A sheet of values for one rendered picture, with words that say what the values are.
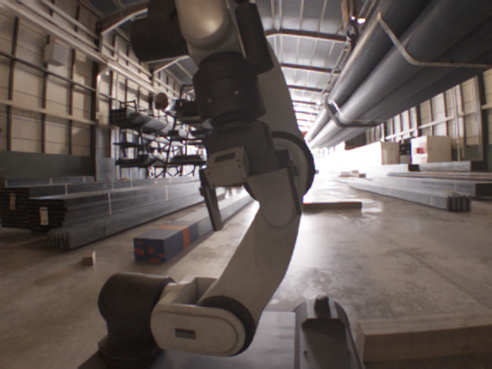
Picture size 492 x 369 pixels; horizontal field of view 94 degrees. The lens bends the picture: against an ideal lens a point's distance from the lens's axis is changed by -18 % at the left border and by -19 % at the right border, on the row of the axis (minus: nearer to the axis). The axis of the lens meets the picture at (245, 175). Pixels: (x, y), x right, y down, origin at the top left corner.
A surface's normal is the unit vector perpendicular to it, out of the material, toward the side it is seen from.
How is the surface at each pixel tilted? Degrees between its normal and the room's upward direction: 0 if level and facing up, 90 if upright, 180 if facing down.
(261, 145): 90
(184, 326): 90
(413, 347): 90
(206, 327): 90
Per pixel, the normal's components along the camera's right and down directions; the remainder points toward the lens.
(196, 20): -0.18, 0.02
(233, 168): -0.04, 0.51
